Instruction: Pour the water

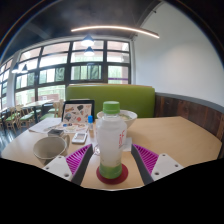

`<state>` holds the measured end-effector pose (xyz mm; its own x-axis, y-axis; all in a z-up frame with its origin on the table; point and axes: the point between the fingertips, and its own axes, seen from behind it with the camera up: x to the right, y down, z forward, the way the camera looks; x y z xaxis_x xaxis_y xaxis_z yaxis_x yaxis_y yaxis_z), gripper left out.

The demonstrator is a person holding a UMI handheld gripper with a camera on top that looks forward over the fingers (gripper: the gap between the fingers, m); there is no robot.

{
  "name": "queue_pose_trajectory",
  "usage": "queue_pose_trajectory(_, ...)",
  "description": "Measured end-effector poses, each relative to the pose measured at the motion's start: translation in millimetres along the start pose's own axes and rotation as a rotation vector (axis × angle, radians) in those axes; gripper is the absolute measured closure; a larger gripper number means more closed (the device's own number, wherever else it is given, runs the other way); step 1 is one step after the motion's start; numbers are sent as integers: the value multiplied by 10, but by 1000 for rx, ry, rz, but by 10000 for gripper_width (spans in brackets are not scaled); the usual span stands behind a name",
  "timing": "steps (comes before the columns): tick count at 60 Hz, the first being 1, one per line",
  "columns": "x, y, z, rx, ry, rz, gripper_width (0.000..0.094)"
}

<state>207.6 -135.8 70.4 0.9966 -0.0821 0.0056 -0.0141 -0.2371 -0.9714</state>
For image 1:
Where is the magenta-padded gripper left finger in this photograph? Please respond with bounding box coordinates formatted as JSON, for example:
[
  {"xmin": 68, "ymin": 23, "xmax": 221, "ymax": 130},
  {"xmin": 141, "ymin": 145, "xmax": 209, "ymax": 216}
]
[{"xmin": 42, "ymin": 143, "xmax": 94, "ymax": 186}]

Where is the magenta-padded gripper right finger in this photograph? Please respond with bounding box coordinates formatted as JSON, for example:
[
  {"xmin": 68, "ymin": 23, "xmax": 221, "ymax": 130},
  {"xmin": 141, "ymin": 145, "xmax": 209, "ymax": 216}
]
[{"xmin": 130, "ymin": 143, "xmax": 184, "ymax": 186}]

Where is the white green-capped drink bottle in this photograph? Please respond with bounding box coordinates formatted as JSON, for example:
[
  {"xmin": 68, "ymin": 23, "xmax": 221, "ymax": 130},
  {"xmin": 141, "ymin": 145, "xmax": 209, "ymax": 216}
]
[{"xmin": 94, "ymin": 100, "xmax": 128, "ymax": 180}]

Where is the patterned paper cup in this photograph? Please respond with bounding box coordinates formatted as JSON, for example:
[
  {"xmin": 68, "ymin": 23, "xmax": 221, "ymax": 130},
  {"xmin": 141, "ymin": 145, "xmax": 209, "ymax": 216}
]
[{"xmin": 32, "ymin": 134, "xmax": 71, "ymax": 166}]

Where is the white phone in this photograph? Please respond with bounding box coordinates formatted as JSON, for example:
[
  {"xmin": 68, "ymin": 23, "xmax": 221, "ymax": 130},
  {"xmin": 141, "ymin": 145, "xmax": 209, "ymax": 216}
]
[{"xmin": 71, "ymin": 131, "xmax": 88, "ymax": 145}]

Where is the flat round red coaster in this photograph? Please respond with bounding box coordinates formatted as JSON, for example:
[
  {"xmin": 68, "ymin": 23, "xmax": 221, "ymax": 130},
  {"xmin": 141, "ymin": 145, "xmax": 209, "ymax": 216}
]
[{"xmin": 95, "ymin": 163, "xmax": 129, "ymax": 185}]

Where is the colourful sticker sheet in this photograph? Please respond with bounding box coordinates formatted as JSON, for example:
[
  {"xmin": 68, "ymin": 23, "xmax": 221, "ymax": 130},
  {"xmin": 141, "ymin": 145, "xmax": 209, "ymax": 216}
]
[{"xmin": 54, "ymin": 123, "xmax": 90, "ymax": 134}]

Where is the white paper notebook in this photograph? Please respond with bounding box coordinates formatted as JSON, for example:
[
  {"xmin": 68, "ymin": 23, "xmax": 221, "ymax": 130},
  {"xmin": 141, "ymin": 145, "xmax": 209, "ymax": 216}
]
[{"xmin": 28, "ymin": 117, "xmax": 63, "ymax": 134}]

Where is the small blue-capped bottle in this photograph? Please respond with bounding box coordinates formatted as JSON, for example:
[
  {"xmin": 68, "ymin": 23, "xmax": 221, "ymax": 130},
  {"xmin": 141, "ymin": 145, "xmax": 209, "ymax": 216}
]
[{"xmin": 87, "ymin": 114, "xmax": 94, "ymax": 131}]

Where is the tablet with sticker cover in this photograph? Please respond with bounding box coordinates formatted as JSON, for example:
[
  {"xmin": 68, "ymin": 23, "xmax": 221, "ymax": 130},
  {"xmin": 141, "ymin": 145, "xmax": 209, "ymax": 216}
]
[{"xmin": 61, "ymin": 99, "xmax": 96, "ymax": 125}]

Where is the white bowl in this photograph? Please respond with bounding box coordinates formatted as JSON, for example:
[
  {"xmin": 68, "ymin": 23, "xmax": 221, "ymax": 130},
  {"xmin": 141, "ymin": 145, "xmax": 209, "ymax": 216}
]
[{"xmin": 96, "ymin": 109, "xmax": 138, "ymax": 130}]

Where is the wooden dining table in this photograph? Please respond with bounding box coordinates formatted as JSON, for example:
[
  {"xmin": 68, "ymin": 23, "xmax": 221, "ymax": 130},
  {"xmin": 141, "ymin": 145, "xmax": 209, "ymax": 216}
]
[{"xmin": 23, "ymin": 99, "xmax": 54, "ymax": 123}]

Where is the group of wooden green-seated chairs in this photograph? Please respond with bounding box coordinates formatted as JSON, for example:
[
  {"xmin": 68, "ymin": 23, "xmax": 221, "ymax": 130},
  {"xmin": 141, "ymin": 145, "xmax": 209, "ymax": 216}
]
[{"xmin": 0, "ymin": 99, "xmax": 65, "ymax": 132}]

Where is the green upholstered bench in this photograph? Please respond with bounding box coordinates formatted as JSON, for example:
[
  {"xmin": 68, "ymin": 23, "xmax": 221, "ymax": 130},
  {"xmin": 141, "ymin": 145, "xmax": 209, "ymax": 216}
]
[{"xmin": 65, "ymin": 83, "xmax": 156, "ymax": 119}]

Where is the group of pendant lamps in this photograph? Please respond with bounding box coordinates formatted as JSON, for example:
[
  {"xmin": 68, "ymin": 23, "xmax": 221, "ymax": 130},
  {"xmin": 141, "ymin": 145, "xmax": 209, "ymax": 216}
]
[{"xmin": 11, "ymin": 33, "xmax": 96, "ymax": 74}]

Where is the long curved ceiling light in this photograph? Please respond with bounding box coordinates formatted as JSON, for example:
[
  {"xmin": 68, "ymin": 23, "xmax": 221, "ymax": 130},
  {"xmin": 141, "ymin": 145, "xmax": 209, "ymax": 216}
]
[{"xmin": 70, "ymin": 25, "xmax": 160, "ymax": 39}]

